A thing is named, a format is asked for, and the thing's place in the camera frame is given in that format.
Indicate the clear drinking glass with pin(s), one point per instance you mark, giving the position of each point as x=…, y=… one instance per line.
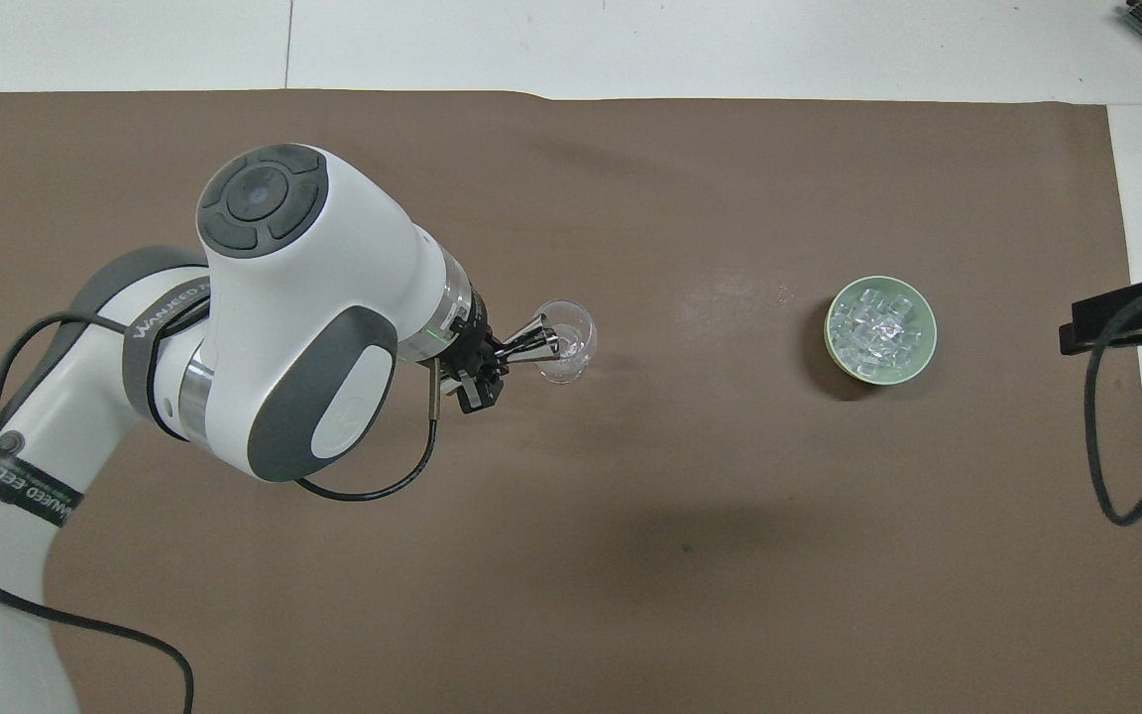
x=581, y=342

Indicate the silver metal jigger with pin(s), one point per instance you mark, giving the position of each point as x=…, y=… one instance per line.
x=537, y=339

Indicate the clear ice cubes pile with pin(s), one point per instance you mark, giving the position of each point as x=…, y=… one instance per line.
x=880, y=329

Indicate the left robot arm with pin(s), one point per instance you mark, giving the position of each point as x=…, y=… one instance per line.
x=333, y=258

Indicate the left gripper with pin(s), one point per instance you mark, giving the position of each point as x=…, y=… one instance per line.
x=473, y=319

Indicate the green round bowl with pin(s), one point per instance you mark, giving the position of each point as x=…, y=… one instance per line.
x=844, y=362

